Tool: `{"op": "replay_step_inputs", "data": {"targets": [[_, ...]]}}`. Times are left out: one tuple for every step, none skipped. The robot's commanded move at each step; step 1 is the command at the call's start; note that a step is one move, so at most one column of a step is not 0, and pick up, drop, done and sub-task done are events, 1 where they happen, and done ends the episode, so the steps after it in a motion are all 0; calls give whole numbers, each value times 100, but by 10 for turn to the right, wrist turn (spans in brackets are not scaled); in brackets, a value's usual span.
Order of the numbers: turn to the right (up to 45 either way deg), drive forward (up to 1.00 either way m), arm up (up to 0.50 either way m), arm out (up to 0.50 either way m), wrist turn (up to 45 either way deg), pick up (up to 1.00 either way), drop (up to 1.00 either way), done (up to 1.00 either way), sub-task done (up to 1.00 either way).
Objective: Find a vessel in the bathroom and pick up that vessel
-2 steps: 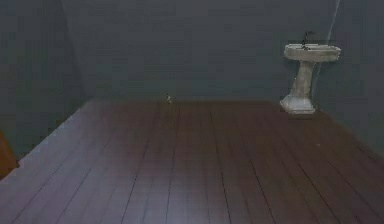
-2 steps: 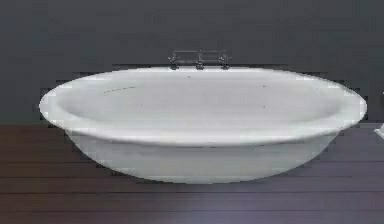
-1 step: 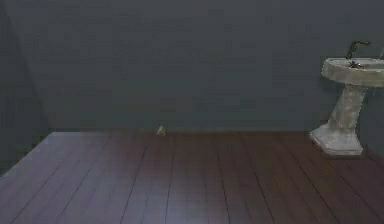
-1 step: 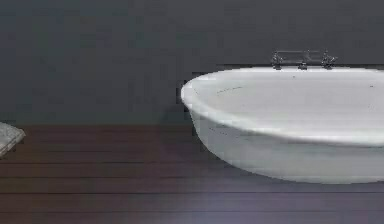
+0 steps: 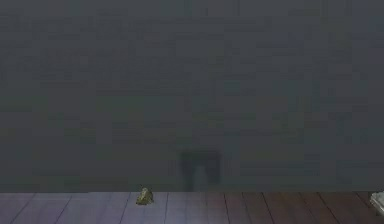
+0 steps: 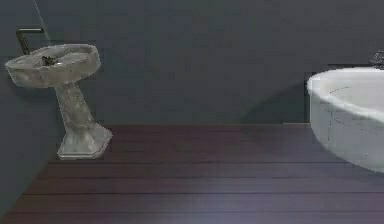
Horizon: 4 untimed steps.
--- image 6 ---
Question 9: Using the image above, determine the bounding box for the dark sink faucet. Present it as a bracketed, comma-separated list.
[15, 27, 45, 56]

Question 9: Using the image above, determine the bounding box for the grey marble pedestal sink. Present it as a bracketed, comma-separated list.
[4, 43, 114, 161]

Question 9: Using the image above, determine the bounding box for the white bathtub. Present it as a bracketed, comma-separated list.
[306, 66, 384, 174]

